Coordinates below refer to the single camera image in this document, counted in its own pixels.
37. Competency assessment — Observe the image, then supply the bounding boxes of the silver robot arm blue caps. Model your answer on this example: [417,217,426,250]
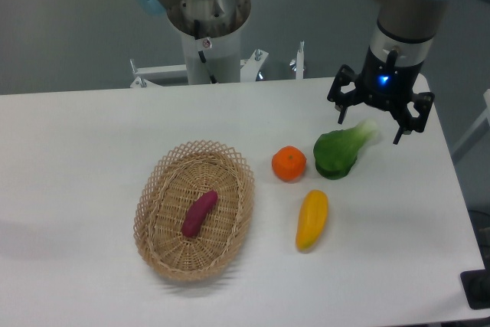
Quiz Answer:
[136,0,449,135]

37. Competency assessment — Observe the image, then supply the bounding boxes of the purple sweet potato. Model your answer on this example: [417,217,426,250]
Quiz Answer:
[181,191,218,237]

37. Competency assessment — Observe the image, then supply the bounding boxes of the white metal mounting frame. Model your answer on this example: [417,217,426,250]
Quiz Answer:
[129,40,306,89]

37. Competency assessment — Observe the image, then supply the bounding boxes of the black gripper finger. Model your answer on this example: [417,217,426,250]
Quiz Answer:
[327,64,364,124]
[392,92,435,145]

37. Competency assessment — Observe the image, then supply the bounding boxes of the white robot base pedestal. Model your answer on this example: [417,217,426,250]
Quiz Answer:
[167,0,251,69]

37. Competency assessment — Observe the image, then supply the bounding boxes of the black box at table edge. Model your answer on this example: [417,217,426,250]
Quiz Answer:
[460,270,489,310]

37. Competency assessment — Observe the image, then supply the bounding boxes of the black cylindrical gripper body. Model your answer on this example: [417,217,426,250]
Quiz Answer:
[354,49,424,114]

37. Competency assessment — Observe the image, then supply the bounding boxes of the yellow squash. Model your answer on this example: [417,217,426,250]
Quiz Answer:
[296,189,329,252]

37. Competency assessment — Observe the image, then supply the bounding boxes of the green bok choy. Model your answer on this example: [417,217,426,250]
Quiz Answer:
[313,119,379,180]

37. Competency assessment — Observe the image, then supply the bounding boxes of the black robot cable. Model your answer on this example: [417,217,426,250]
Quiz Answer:
[193,19,218,85]

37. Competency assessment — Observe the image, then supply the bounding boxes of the orange mandarin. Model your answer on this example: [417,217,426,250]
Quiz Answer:
[271,146,307,181]

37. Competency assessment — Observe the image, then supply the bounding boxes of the oval woven wicker basket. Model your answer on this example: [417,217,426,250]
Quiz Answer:
[133,141,254,282]

